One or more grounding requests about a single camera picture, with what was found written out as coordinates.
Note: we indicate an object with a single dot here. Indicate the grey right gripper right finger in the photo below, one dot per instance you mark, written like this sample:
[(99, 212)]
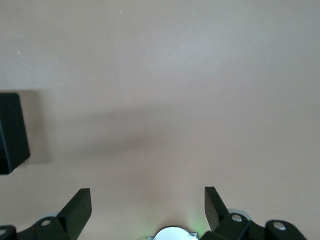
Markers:
[(215, 210)]

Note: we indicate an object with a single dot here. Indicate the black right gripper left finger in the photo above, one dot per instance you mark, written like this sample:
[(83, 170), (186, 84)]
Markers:
[(72, 215)]

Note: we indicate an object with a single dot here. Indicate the black plastic box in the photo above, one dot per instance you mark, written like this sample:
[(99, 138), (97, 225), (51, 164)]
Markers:
[(15, 130)]

